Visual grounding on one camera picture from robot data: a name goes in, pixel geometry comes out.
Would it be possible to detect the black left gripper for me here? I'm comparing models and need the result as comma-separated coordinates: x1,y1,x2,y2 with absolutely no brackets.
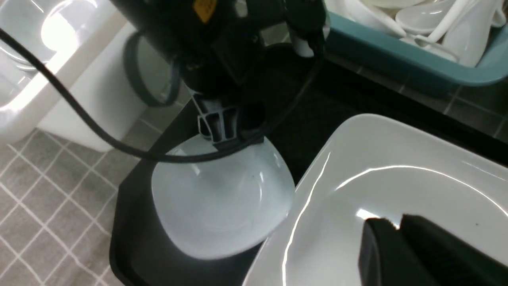
112,0,328,145

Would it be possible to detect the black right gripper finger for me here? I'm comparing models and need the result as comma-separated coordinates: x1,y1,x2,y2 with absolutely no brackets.
358,214,508,286

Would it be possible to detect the white square rice plate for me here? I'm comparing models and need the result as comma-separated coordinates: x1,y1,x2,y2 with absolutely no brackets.
243,114,508,286

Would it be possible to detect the small white bowl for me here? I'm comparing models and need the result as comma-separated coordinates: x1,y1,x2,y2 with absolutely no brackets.
151,138,296,259

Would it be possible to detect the teal plastic bin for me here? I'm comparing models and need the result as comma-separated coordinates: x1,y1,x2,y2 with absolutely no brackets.
326,12,508,96

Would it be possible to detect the large white plastic bin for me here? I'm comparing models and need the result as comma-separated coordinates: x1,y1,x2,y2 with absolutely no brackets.
0,0,187,153

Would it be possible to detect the black serving tray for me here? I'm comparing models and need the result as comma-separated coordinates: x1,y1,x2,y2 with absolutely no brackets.
109,60,507,286

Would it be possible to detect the grey checked tablecloth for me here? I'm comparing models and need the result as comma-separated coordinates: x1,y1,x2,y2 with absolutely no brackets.
1,54,507,286

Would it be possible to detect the pile of white spoons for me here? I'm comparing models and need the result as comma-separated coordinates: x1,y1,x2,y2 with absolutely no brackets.
325,0,507,68

